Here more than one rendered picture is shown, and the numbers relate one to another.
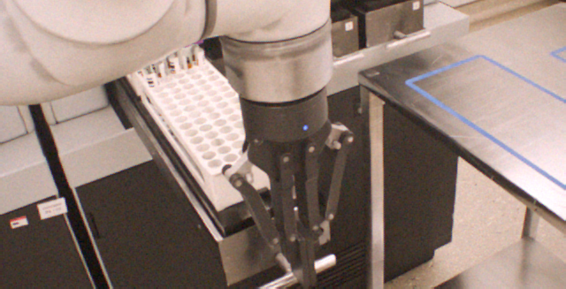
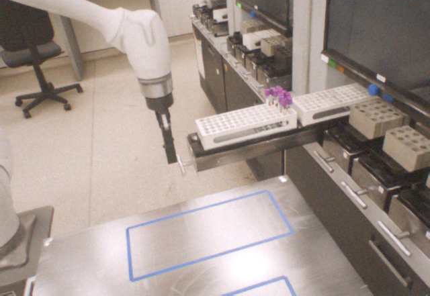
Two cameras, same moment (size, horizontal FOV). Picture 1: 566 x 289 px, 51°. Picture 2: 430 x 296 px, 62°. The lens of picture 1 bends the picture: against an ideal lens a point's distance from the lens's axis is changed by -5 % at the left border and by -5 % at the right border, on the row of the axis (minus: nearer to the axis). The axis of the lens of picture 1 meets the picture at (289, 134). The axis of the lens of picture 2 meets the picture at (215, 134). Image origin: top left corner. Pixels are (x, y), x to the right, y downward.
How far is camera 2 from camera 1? 116 cm
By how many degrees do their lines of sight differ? 82
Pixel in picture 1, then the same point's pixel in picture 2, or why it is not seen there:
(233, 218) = (190, 135)
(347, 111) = (367, 235)
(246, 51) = not seen: hidden behind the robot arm
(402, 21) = (415, 232)
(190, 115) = (240, 115)
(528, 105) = (220, 234)
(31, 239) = not seen: hidden behind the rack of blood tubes
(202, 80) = (267, 116)
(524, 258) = not seen: outside the picture
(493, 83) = (252, 227)
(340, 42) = (374, 192)
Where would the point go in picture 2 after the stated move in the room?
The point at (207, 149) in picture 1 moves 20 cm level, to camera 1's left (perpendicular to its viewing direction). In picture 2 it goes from (213, 119) to (222, 90)
